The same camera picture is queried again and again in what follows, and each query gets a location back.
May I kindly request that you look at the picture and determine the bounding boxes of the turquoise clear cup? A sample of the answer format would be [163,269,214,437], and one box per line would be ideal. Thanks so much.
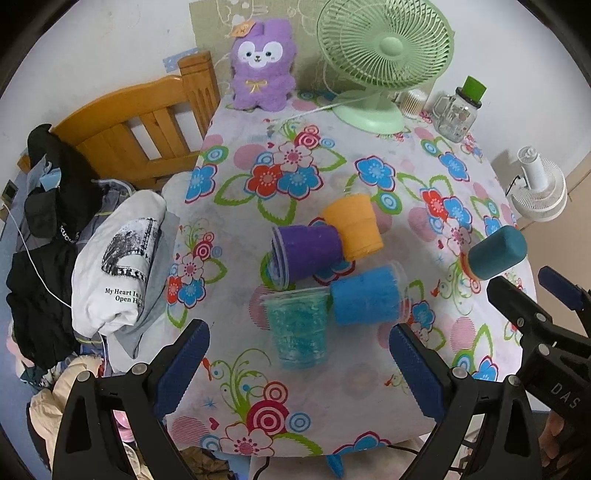
[259,287,329,369]

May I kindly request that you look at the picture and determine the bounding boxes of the dark teal cup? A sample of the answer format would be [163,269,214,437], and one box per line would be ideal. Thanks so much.
[468,225,528,280]

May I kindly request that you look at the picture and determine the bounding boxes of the blue cup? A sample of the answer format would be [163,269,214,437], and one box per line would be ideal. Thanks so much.
[329,261,411,326]

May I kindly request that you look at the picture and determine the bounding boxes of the orange cup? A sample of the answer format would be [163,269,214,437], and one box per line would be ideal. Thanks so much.
[322,194,384,262]

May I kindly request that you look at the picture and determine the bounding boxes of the purple cup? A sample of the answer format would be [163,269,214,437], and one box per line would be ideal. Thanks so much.
[269,224,345,289]

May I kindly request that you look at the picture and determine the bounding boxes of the cream jacket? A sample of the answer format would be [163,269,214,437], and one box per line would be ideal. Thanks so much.
[28,355,152,479]

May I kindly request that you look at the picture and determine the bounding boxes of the white floor fan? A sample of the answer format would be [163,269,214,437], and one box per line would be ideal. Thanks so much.
[508,146,568,223]

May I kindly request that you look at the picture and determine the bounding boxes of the black clothing pile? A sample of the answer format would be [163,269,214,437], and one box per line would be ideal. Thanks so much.
[6,124,103,370]

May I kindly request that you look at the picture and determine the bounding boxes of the white printed t-shirt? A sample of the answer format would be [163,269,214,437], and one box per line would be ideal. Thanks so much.
[71,190,166,338]

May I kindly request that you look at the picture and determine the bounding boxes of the glass jar mug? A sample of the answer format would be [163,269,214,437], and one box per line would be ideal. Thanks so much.
[432,87,482,143]

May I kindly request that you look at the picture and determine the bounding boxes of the floral tablecloth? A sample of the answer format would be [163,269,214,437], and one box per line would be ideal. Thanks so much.
[166,92,521,457]

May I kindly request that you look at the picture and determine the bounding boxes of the cotton swab container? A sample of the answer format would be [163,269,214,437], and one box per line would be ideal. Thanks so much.
[398,89,428,119]

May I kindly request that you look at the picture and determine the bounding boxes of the green desk fan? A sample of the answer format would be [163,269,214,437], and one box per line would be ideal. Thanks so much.
[317,0,454,135]

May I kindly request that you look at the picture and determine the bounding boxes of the wooden chair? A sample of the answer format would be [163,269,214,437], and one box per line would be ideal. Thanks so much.
[42,51,221,190]

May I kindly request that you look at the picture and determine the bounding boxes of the purple plush bunny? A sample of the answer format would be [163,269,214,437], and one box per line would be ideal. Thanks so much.
[229,18,297,112]

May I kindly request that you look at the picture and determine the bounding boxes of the white charging cable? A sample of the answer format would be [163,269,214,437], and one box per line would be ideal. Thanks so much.
[2,202,75,310]

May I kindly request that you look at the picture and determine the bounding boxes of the white fan power cable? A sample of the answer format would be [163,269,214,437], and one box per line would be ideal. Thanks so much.
[264,89,371,135]

